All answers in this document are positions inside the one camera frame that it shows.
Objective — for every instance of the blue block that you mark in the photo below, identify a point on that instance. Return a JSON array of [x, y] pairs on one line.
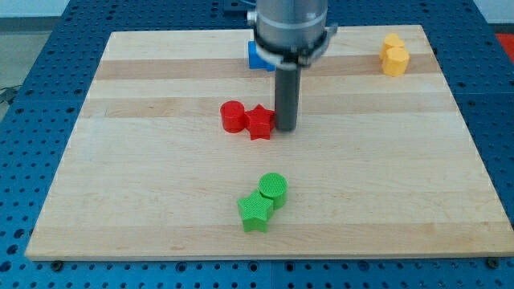
[[255, 61]]

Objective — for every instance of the wooden board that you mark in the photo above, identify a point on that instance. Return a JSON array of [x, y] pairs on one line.
[[378, 166]]

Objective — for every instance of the yellow hexagon block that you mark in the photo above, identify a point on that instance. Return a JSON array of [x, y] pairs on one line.
[[395, 61]]

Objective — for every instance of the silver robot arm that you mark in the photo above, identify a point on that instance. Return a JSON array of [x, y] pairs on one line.
[[291, 35]]

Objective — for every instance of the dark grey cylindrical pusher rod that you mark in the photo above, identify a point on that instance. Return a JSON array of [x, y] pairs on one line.
[[287, 90]]

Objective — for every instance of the green star block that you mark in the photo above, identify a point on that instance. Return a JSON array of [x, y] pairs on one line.
[[255, 211]]

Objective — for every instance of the green cylinder block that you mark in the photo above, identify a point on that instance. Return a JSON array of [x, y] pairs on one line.
[[274, 186]]

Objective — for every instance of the red star block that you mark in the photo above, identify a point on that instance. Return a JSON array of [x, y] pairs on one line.
[[260, 122]]

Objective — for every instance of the red cylinder block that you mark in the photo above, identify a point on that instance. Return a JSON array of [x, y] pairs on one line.
[[233, 116]]

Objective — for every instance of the yellow heart block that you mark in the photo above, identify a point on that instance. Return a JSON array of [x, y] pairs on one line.
[[392, 40]]

